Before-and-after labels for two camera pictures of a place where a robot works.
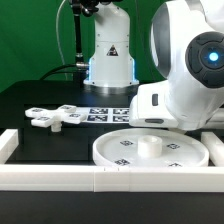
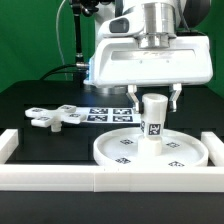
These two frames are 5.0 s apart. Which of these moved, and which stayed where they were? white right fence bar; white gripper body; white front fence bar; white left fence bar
Moved: white gripper body
Stayed: white front fence bar; white right fence bar; white left fence bar
